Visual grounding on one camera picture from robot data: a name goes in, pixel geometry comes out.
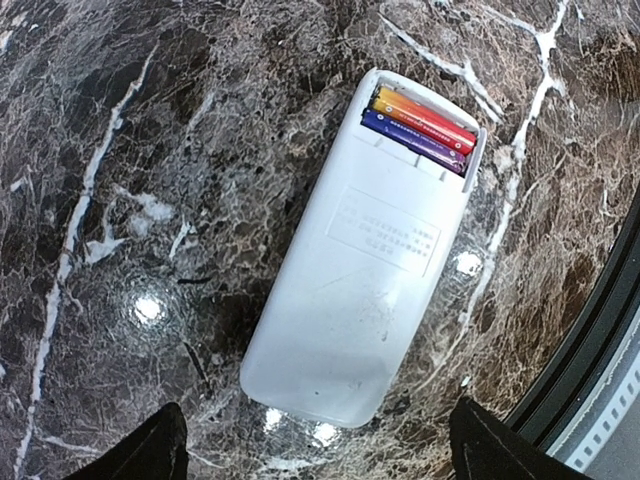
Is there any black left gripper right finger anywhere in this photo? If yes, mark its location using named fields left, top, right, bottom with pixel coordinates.
left=449, top=397, right=586, bottom=480

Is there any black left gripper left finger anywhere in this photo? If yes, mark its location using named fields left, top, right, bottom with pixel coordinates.
left=66, top=402, right=189, bottom=480

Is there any grey remote control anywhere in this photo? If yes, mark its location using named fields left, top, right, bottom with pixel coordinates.
left=240, top=69, right=487, bottom=428

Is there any blue purple battery in remote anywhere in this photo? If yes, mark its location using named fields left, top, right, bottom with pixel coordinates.
left=361, top=108, right=467, bottom=176

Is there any red battery in remote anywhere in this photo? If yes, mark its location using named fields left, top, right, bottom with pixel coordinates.
left=370, top=86, right=476, bottom=155

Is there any white slotted cable duct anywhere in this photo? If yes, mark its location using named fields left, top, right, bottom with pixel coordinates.
left=554, top=349, right=640, bottom=471

